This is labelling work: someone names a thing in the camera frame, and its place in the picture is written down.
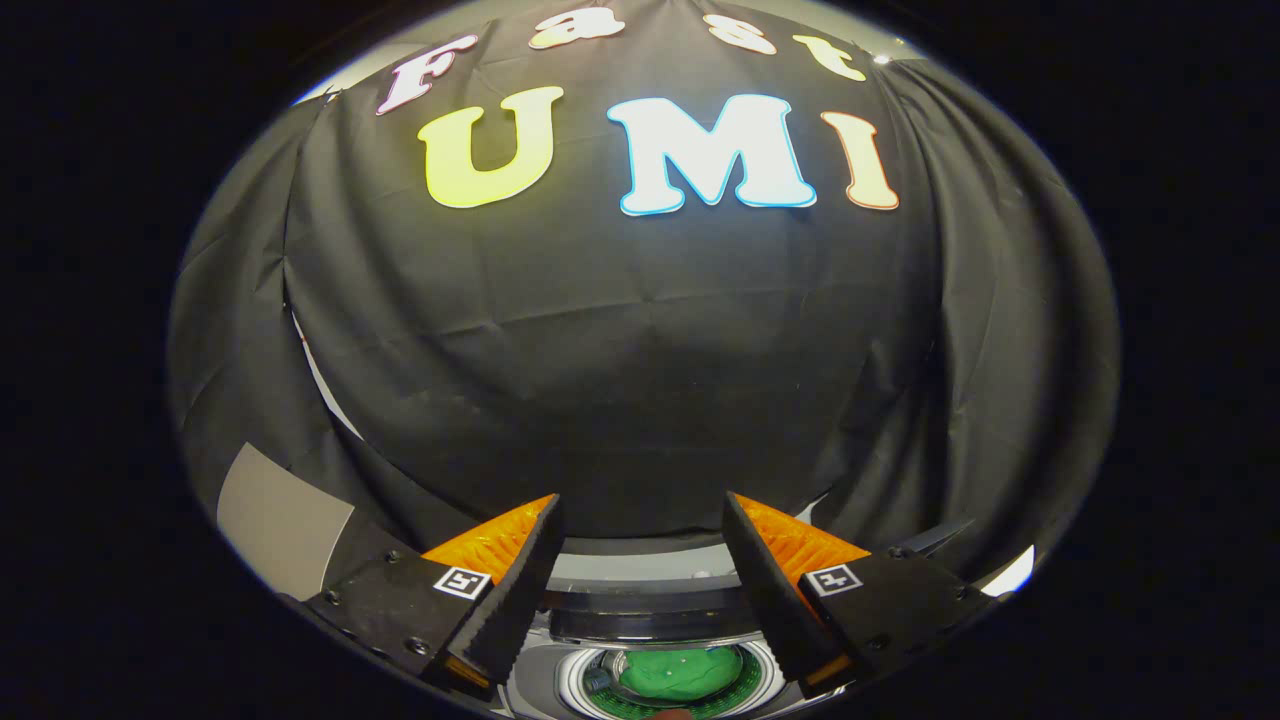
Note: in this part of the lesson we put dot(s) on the black backdrop cloth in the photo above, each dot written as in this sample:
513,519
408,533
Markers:
640,350

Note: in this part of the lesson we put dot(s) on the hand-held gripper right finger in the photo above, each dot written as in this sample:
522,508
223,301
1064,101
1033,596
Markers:
765,585

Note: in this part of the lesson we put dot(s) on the grey washing machine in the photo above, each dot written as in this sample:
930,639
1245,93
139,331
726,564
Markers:
573,682

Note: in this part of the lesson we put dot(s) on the grey cabinet with dark top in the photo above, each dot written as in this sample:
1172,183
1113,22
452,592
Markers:
280,520

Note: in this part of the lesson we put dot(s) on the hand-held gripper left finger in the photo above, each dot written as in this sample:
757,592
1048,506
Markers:
520,580

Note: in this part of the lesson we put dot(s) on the green polo shirt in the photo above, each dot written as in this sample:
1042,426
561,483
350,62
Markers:
680,672

